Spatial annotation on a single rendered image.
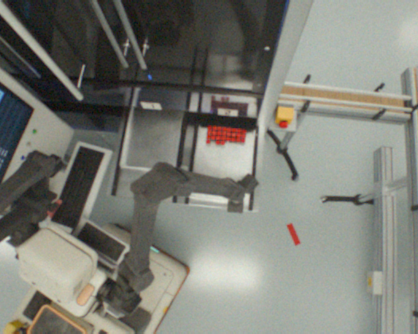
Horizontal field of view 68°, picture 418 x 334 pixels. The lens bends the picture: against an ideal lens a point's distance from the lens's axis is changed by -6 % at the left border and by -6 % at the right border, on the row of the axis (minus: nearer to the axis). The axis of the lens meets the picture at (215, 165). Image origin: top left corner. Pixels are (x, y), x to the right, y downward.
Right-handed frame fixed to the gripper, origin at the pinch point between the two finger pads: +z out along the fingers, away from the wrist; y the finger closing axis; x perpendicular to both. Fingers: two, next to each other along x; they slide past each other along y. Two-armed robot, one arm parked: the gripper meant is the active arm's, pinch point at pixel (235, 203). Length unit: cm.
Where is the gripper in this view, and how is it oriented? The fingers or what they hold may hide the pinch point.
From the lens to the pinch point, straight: 143.9
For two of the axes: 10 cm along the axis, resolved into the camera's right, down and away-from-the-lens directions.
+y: 1.0, -9.6, 2.7
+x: -9.9, -0.9, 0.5
